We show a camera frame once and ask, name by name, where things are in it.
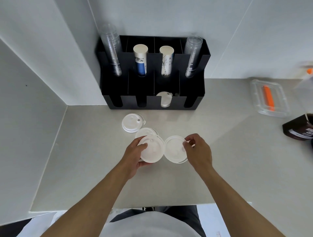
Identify person's left hand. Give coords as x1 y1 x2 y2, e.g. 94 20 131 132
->
120 137 152 180

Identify white shirt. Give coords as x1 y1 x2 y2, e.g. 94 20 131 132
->
24 210 194 237

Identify black cup and lid organizer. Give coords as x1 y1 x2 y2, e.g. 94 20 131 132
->
95 35 211 110

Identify grey print paper cup stack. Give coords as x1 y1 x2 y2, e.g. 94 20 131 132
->
159 46 174 78

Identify blue print paper cup stack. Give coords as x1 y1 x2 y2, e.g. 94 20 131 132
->
133 44 149 77

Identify dark brown box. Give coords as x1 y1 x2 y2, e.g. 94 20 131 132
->
282 113 313 141

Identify person's right forearm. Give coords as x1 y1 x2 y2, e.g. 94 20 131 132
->
193 163 286 237

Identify white plastic cup lid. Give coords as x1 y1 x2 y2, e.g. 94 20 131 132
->
164 135 189 164
137 135 165 163
135 127 159 141

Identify tall stack of clear cups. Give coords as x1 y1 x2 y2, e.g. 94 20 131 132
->
99 24 123 77

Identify person's right hand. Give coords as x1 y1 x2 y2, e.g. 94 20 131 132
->
183 133 214 173

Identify white lids stack in holder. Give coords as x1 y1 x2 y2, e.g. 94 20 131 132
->
156 91 173 108

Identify orange stick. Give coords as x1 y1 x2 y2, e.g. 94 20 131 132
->
262 85 275 111

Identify person's left forearm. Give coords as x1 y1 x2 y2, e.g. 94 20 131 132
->
48 163 130 237

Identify short stack of clear cups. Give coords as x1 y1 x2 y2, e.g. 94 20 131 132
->
184 36 203 78

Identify white lid with sip plug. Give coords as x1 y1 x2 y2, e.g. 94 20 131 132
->
122 113 146 133

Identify clear plastic container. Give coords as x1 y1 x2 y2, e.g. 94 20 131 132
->
250 79 291 118

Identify clear bottle with orange cap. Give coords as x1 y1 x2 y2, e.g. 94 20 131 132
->
293 61 313 109

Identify dark trousers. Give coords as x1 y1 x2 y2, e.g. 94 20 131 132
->
110 205 206 237

